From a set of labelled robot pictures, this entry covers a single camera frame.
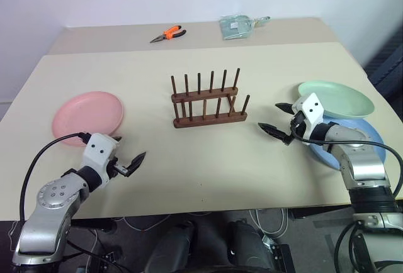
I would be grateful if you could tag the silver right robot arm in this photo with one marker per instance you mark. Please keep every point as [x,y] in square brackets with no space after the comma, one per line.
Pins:
[362,163]

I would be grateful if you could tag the green plate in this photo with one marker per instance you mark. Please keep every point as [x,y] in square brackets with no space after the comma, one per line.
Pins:
[343,100]

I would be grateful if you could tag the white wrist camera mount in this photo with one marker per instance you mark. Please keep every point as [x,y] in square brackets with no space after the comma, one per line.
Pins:
[97,148]
[311,109]

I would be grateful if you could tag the dark rounded shape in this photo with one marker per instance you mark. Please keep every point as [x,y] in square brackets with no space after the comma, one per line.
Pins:
[248,248]
[171,248]

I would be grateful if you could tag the pink plate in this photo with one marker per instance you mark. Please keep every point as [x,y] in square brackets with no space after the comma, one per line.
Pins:
[86,115]

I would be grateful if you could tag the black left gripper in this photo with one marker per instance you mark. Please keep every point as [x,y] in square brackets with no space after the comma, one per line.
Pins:
[111,168]

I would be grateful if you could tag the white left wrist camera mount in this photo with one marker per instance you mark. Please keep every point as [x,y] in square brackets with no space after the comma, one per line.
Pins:
[97,148]

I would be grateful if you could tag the blue plate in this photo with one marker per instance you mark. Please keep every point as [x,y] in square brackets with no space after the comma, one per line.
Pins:
[368,133]

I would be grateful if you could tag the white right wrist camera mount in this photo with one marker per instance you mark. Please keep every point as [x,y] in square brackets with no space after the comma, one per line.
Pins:
[311,109]

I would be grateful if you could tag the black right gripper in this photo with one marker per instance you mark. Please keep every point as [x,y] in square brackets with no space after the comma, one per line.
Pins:
[299,125]

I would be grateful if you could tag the green plastic packet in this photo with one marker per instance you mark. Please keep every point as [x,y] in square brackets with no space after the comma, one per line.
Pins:
[234,28]

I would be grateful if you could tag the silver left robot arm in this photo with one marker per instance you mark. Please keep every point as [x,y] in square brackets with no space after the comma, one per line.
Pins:
[53,210]

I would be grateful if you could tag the dark chair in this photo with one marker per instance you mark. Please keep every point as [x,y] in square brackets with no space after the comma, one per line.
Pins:
[388,68]

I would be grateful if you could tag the wooden dish rack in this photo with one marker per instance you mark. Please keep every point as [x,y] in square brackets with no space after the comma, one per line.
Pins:
[209,119]

